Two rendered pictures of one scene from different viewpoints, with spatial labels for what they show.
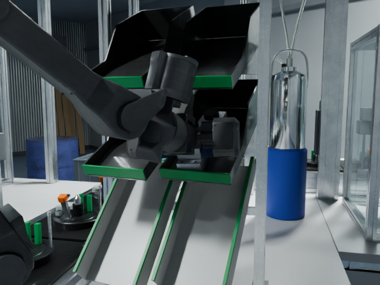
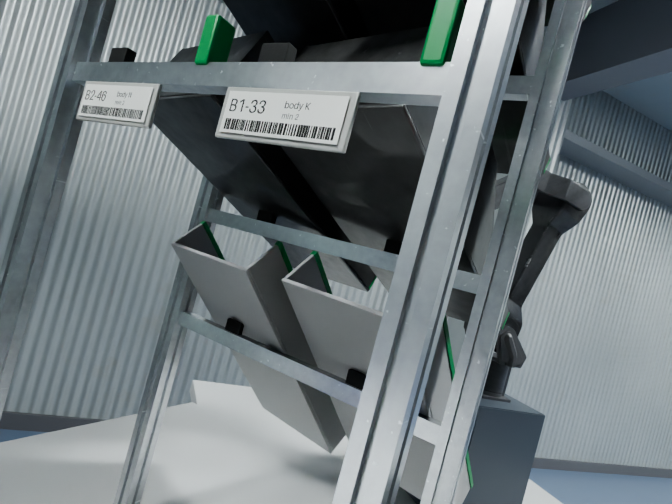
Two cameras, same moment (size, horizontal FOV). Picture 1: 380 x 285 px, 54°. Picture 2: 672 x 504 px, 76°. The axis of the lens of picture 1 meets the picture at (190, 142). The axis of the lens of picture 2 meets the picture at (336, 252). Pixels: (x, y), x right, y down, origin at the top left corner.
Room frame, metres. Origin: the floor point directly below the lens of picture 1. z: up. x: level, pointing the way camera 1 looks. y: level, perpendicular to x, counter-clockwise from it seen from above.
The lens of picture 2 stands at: (1.16, 0.16, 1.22)
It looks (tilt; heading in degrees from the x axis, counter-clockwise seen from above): 0 degrees down; 198
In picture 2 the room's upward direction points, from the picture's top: 15 degrees clockwise
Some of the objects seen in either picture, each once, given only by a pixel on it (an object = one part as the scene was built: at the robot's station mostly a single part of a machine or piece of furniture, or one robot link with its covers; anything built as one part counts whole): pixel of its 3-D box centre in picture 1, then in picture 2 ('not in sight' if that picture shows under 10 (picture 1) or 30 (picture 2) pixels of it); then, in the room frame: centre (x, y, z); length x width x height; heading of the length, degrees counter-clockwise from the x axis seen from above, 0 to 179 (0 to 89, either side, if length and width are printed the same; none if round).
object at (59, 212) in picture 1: (77, 207); not in sight; (1.06, 0.32, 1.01); 0.24 x 0.24 x 0.13; 78
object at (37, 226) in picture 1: (38, 233); not in sight; (0.85, 0.36, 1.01); 0.01 x 0.01 x 0.05; 78
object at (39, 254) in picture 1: (21, 254); not in sight; (0.81, 0.38, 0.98); 0.14 x 0.14 x 0.02
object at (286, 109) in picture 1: (288, 99); not in sight; (1.46, -0.38, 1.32); 0.14 x 0.14 x 0.38
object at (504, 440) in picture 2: not in sight; (467, 450); (0.38, 0.22, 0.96); 0.14 x 0.14 x 0.20; 40
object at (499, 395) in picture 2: not in sight; (486, 375); (0.38, 0.22, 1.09); 0.07 x 0.07 x 0.06; 40
